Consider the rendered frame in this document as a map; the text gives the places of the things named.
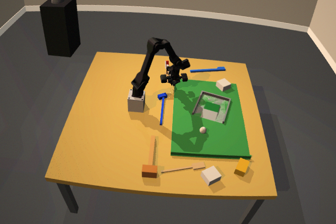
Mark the green putting mat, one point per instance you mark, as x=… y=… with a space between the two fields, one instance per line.
x=227 y=138

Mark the white golf ball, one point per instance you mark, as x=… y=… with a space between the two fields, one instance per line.
x=202 y=130

